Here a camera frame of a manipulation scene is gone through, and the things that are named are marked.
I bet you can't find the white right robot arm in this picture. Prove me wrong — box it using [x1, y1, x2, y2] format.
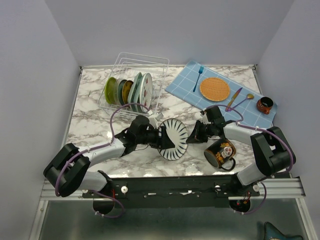
[186, 106, 296, 196]

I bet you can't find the black skull pattern mug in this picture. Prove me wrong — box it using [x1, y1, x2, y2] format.
[204, 139, 236, 172]

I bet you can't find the blue metal fork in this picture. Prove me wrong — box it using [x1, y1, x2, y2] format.
[192, 65, 204, 92]

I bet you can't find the dark teal star object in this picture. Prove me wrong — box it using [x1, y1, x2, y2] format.
[263, 222, 304, 240]

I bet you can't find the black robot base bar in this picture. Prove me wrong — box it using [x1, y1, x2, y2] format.
[82, 173, 261, 210]

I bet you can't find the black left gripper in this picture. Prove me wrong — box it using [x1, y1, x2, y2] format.
[136, 125, 176, 150]

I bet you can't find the clear textured glass plate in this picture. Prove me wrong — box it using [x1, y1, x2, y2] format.
[114, 78, 121, 106]

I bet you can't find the blue striped white plate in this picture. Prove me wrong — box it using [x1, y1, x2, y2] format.
[158, 118, 189, 161]

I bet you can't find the yellow patterned round plate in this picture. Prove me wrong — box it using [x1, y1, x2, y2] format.
[122, 80, 134, 105]

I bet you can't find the teal square ceramic plate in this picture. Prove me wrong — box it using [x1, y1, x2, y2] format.
[127, 72, 142, 104]

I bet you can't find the blue floral ceramic plate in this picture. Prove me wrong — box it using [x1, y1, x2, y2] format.
[118, 79, 127, 106]

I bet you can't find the lime green round plate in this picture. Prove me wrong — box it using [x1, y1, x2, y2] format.
[104, 77, 117, 105]

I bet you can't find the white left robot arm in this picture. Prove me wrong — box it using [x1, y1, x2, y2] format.
[43, 115, 175, 197]

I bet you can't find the iridescent rainbow knife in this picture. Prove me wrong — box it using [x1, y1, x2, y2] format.
[225, 87, 243, 112]

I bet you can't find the round woven wicker plate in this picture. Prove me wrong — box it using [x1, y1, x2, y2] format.
[199, 77, 230, 102]

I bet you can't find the iridescent rainbow spoon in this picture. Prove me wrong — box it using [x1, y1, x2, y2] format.
[233, 93, 255, 109]

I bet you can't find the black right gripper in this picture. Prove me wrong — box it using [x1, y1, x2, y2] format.
[186, 119, 215, 144]

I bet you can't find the white watermelon round plate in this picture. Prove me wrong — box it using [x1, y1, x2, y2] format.
[139, 73, 153, 108]

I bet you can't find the blue checked cloth mat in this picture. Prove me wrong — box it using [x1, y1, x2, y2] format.
[165, 60, 278, 128]

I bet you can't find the small brown clay cup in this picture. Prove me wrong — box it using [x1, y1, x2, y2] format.
[256, 96, 274, 115]

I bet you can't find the white wire dish rack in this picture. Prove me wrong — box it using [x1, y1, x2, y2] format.
[97, 52, 169, 118]

